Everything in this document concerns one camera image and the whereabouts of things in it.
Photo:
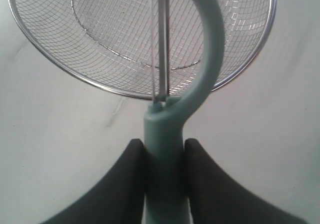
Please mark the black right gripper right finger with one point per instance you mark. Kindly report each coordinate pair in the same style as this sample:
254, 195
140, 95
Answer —
216, 198

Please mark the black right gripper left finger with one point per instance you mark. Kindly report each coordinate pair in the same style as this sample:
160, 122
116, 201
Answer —
118, 198

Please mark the teal handled peeler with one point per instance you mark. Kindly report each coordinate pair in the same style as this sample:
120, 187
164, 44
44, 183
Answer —
166, 198

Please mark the metal wire mesh basket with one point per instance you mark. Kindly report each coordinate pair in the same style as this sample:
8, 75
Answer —
106, 43

